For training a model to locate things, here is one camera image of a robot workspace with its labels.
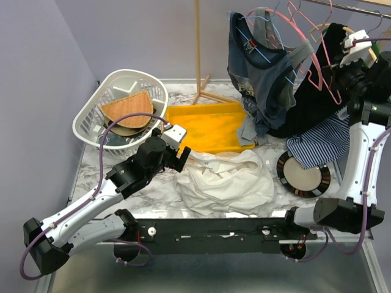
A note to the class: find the round black cream plate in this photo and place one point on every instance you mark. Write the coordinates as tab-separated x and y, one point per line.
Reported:
304	183

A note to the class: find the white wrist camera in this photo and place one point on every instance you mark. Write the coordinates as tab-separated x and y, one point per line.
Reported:
173	135
354	47

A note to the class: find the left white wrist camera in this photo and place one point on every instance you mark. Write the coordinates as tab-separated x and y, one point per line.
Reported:
173	135

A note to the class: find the grey tank top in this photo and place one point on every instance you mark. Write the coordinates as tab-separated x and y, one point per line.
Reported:
296	55

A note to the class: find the blue white striped top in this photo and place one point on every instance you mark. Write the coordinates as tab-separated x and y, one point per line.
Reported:
325	142

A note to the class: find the green hanger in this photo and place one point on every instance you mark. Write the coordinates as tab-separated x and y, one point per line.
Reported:
376	48

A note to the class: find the orange wicker fan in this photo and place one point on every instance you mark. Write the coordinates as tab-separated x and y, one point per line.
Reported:
132	104

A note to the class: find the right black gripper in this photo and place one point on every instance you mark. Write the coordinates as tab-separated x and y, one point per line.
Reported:
335	71

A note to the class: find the yellow plastic tray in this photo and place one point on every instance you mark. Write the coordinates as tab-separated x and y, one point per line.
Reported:
211	128

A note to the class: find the wooden rack stand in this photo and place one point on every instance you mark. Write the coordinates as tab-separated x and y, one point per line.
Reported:
202	83

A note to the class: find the blue tank top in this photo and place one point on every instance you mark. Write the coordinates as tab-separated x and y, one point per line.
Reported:
260	83

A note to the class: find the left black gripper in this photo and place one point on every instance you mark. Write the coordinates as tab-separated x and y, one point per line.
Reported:
176	163

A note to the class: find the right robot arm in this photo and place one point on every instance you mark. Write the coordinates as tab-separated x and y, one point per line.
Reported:
354	207

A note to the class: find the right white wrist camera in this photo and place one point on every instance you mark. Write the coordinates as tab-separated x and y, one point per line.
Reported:
354	47

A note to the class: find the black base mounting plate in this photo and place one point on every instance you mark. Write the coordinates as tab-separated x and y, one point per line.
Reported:
212	236

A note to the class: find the light blue wire hanger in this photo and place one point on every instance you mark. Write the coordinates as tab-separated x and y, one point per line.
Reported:
270	38

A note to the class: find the white laundry basket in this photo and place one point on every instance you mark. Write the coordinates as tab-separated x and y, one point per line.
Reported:
89	124

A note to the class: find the black tank top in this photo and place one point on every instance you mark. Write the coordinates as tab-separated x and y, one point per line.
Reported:
314	106

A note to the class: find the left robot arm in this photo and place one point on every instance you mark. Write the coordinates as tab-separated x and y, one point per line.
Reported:
52	241

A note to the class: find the thick pink hanger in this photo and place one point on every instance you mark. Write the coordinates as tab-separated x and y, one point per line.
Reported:
290	24

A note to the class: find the cream yellow hanger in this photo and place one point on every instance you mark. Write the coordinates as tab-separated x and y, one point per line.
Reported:
324	28

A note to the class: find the white tank top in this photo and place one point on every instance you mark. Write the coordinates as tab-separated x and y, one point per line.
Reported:
226	182

